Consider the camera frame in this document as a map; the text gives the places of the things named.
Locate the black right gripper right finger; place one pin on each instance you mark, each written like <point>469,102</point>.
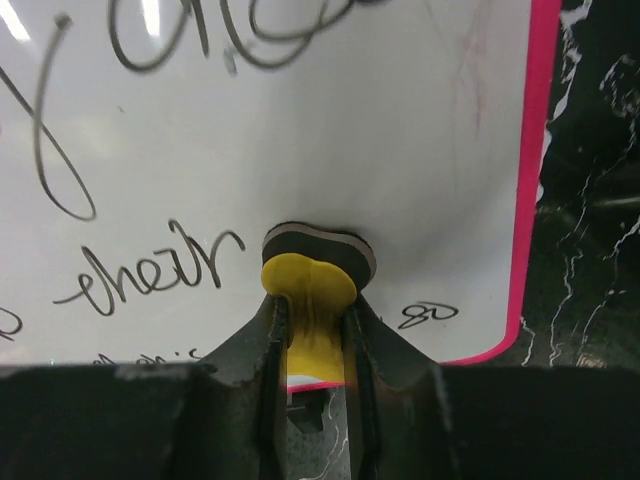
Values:
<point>398,422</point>

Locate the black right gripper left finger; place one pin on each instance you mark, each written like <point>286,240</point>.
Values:
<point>233,425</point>

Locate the yellow whiteboard eraser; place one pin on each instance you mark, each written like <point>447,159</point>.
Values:
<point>320,273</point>

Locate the pink framed whiteboard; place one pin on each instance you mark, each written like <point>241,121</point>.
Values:
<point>147,147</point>

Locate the black marble pattern mat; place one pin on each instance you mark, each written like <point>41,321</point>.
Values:
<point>585,200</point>

